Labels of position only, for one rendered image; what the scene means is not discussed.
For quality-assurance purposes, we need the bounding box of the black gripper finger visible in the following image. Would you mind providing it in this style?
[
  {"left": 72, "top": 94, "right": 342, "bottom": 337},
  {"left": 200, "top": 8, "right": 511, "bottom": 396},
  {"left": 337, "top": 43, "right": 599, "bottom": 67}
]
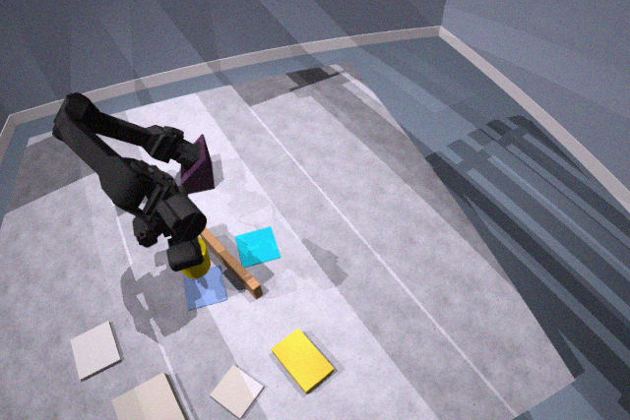
[{"left": 167, "top": 237, "right": 199, "bottom": 247}]

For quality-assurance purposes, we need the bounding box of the tan wooden bar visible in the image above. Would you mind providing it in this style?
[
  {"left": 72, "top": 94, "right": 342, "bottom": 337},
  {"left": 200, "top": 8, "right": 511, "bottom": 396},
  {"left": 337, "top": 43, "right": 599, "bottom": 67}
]
[{"left": 200, "top": 228, "right": 263, "bottom": 300}]

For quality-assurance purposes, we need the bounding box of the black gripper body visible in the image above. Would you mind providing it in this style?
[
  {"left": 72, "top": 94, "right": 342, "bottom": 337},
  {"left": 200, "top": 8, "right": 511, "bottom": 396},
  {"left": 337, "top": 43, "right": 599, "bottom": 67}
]
[{"left": 156, "top": 186, "right": 204, "bottom": 272}]

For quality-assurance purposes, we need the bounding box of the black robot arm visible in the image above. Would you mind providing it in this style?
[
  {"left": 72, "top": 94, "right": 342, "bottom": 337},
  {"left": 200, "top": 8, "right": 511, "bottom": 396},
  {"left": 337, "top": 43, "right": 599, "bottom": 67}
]
[{"left": 52, "top": 92, "right": 207, "bottom": 248}]

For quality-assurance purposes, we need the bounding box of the yellow rectangular block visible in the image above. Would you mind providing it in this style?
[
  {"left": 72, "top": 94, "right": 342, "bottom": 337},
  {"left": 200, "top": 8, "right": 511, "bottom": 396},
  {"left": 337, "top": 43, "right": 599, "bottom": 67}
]
[{"left": 271, "top": 329, "right": 334, "bottom": 394}]

